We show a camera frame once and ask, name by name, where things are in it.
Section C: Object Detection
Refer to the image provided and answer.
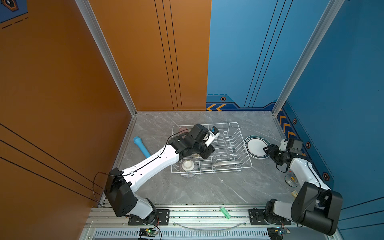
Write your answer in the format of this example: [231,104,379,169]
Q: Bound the blue cylinder handle tool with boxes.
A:
[133,137,151,158]

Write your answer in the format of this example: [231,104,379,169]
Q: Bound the white plate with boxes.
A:
[247,138,268,159]
[213,161,243,167]
[245,135,270,160]

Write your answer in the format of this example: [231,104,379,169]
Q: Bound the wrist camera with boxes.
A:
[279,139,289,151]
[205,126,220,147]

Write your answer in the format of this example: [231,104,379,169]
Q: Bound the aluminium front rail frame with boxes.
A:
[80,204,343,240]

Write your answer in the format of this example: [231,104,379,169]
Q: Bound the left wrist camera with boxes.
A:
[205,126,220,147]

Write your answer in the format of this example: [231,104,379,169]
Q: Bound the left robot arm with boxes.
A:
[105,124,220,223]

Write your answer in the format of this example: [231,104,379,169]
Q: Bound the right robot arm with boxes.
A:
[263,139,343,236]

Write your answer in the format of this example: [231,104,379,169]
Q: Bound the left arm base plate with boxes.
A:
[128,209,170,226]

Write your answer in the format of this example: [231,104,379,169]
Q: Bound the yellow block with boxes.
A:
[291,191,298,198]

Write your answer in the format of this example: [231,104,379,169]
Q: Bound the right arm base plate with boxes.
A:
[248,208,292,226]

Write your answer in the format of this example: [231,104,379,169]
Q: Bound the right circuit board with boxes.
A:
[267,228,284,240]

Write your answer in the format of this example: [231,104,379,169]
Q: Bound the white wire dish rack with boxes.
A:
[170,121,253,175]

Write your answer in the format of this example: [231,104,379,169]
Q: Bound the clear upside-down glass bowl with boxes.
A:
[180,160,198,178]

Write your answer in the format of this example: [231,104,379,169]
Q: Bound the left circuit board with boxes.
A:
[139,229,159,240]

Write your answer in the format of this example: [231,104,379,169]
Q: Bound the small metal dish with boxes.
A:
[285,174,299,188]

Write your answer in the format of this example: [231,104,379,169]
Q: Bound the circuit board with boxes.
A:
[267,228,284,240]
[139,229,159,240]

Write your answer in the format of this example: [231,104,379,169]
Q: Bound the green clip on rail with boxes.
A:
[220,207,231,220]

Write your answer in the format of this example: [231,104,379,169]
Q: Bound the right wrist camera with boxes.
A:
[279,139,289,151]

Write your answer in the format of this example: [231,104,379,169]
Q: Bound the pink transparent cup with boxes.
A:
[179,128,190,135]

